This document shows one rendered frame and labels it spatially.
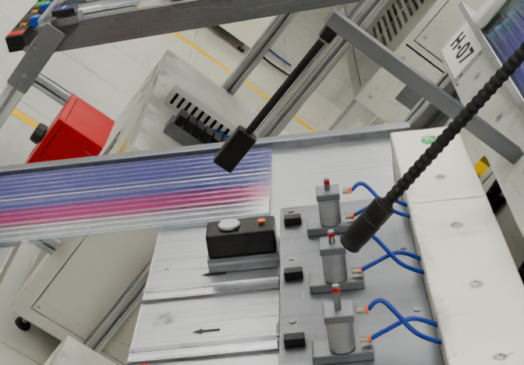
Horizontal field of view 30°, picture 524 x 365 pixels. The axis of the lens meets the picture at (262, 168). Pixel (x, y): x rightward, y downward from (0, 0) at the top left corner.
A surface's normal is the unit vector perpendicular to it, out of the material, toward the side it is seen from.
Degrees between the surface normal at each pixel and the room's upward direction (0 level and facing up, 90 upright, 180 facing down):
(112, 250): 90
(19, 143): 0
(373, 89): 90
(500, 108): 90
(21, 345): 0
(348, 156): 44
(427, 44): 90
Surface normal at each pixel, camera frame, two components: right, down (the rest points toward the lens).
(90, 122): 0.60, -0.72
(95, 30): -0.02, 0.42
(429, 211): -0.13, -0.90
